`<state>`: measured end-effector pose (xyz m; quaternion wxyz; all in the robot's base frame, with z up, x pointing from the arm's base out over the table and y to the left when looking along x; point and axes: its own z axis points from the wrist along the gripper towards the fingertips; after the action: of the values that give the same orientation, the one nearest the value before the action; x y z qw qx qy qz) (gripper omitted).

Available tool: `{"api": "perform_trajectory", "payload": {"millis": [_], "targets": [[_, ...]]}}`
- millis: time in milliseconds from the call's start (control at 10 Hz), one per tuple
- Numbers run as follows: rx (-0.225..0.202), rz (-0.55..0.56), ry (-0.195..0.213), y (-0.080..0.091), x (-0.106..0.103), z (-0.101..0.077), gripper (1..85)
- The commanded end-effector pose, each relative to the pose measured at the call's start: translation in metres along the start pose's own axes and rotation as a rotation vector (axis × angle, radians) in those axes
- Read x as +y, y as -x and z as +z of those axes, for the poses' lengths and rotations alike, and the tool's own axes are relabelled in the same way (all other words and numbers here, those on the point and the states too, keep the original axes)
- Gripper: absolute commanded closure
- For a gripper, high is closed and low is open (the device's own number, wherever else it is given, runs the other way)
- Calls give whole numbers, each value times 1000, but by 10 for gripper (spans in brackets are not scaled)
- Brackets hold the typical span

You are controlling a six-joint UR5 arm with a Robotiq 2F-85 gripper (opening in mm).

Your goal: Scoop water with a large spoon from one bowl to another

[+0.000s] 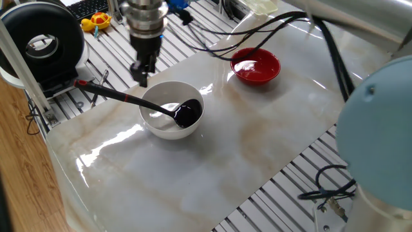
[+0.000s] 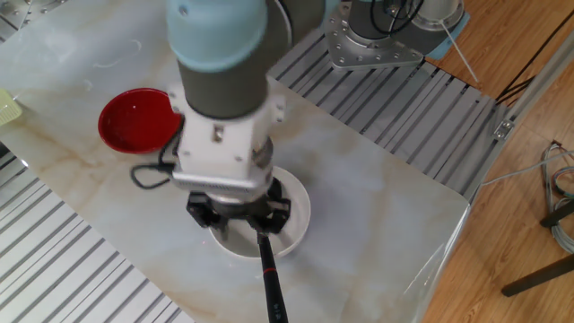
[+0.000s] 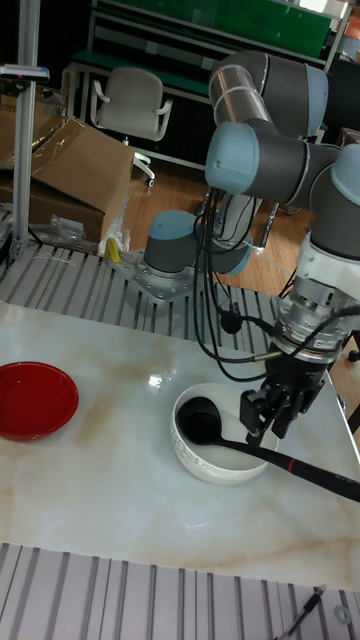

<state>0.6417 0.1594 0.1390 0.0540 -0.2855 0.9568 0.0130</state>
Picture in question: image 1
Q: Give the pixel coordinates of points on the metal washer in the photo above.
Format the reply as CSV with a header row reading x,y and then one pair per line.
x,y
77,105

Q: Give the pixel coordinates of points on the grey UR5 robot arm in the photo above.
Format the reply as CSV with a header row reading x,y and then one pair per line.
x,y
380,129

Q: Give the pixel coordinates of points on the red bowl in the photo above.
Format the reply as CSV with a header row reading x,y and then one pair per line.
x,y
257,71

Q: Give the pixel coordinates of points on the black ladle red accents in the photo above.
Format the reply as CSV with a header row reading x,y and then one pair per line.
x,y
188,112

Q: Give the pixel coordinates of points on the black keyboard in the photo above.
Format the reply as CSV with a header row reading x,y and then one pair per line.
x,y
87,8

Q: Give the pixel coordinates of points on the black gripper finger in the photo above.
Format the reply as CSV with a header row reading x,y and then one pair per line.
x,y
140,74
153,64

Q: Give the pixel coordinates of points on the aluminium frame post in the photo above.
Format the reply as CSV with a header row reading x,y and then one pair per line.
x,y
19,64
115,13

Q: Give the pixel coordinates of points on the blue snack bag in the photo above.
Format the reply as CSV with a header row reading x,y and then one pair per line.
x,y
177,4

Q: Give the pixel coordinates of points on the marble pattern table mat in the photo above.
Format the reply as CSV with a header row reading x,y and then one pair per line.
x,y
193,180

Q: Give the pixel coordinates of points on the steel corner bracket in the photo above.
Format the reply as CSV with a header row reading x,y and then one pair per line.
x,y
52,118

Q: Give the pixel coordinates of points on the silver force torque sensor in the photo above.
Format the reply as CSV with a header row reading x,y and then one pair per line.
x,y
145,19

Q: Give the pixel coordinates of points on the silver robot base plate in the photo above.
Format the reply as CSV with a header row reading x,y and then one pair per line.
x,y
325,219

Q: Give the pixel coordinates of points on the black metal pen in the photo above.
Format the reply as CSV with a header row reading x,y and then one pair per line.
x,y
102,79

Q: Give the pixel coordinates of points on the yellow turtle toy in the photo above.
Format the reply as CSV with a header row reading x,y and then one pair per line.
x,y
98,21

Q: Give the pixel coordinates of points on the yellow green plastic basket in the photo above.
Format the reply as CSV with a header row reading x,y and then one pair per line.
x,y
260,6

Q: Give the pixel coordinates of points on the white ceramic bowl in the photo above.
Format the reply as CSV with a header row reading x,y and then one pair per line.
x,y
167,132

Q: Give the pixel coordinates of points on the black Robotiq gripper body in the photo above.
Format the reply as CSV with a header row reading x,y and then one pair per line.
x,y
148,48

